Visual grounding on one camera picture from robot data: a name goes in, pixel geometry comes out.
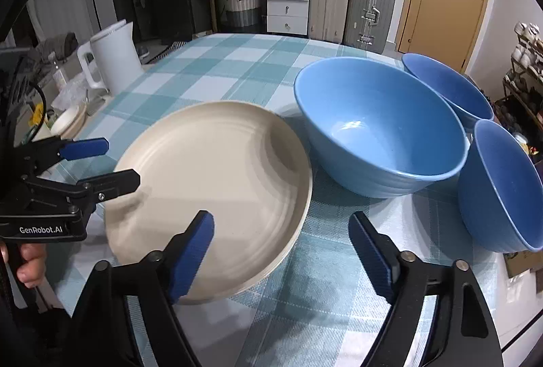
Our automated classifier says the black cable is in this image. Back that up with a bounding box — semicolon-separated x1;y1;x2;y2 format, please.
27;81;49;126

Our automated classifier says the white cup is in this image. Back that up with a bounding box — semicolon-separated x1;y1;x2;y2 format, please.
32;122;54;144

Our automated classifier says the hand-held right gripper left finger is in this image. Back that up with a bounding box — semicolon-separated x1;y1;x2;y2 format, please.
72;210;215;367

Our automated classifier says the stack of small white bowls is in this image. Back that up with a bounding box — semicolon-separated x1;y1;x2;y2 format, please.
50;104;88;139

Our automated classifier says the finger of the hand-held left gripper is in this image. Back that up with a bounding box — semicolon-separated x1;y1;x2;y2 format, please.
23;169;141;220
19;137;110;178

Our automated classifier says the clear plastic bag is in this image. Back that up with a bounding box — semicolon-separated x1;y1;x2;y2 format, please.
53;74;92;105

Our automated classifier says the person's left hand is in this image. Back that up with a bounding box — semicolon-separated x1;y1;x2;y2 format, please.
0;242;48;289

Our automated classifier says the clear water bottle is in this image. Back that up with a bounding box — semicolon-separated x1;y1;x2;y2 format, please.
50;52;69;90

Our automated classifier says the cream plate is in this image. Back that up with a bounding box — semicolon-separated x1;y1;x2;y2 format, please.
104;101;314;302
187;180;314;304
191;197;308;305

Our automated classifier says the beige suitcase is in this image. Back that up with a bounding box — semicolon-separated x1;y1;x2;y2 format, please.
307;0;353;43

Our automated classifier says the white electric kettle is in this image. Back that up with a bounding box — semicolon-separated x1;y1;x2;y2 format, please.
76;20;145;96

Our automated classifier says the white curtain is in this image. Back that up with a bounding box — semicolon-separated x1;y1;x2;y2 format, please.
27;0;107;51

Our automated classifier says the woven laundry basket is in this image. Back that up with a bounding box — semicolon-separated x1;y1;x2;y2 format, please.
225;0;261;28

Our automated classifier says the silver suitcase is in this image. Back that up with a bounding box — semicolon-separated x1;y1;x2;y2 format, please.
343;0;398;54

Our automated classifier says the wooden shoe rack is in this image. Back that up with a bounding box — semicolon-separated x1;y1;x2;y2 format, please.
503;21;543;168

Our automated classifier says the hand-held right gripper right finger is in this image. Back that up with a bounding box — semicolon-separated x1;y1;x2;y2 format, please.
348;211;505;367

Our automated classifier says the metal stand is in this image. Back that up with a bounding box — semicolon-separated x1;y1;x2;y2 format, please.
84;89;108;116

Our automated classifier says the brown cardboard box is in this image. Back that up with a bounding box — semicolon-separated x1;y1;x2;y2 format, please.
505;249;543;279

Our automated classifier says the person's left forearm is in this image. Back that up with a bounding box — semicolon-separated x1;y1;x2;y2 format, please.
0;286;75;367

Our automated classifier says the blue bowl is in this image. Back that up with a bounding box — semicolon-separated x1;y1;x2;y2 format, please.
401;52;495;134
457;119;543;253
294;57;471;199

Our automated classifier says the teal checked tablecloth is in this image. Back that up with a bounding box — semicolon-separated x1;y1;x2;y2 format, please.
42;32;510;367

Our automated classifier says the white drawer cabinet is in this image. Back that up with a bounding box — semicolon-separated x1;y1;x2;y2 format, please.
266;0;310;35

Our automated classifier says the grey cloth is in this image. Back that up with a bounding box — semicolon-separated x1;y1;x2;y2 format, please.
32;32;79;59

